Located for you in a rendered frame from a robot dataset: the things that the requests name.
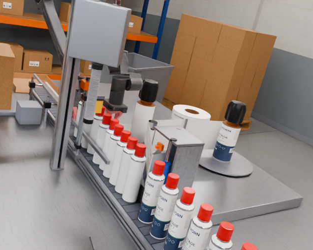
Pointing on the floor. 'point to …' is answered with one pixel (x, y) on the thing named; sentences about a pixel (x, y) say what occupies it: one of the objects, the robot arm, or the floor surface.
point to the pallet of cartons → (217, 66)
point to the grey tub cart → (163, 71)
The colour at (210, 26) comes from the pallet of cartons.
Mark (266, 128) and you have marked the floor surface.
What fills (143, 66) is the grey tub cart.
